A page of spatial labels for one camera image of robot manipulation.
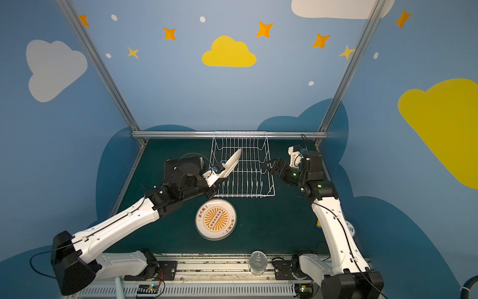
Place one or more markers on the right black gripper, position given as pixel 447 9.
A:
pixel 281 168

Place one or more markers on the black square plate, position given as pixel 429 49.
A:
pixel 175 164

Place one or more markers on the white round plate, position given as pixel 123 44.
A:
pixel 229 164
pixel 216 219

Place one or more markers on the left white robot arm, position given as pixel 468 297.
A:
pixel 74 256

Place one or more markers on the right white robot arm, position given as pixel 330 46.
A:
pixel 348 275

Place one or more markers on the left circuit board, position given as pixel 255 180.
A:
pixel 147 291

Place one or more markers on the circuit board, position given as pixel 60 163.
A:
pixel 147 291
pixel 303 291

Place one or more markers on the right circuit board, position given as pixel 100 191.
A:
pixel 303 291

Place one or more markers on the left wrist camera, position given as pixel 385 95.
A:
pixel 212 175

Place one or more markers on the white wire dish rack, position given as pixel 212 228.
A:
pixel 250 178

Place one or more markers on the aluminium frame rail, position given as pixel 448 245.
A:
pixel 195 134

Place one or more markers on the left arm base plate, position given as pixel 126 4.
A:
pixel 165 270

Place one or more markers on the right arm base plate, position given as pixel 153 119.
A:
pixel 291 269

